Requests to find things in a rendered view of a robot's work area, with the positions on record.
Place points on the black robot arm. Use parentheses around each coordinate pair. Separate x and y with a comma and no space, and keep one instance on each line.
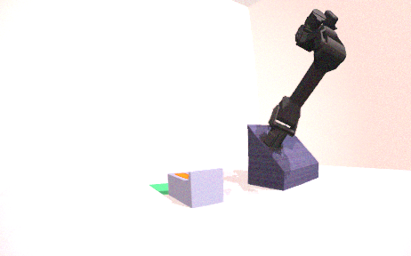
(329,53)

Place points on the orange l-shaped part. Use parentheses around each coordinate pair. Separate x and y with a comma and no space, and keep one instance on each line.
(182,175)

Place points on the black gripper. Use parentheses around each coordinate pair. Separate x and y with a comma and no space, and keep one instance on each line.
(330,21)

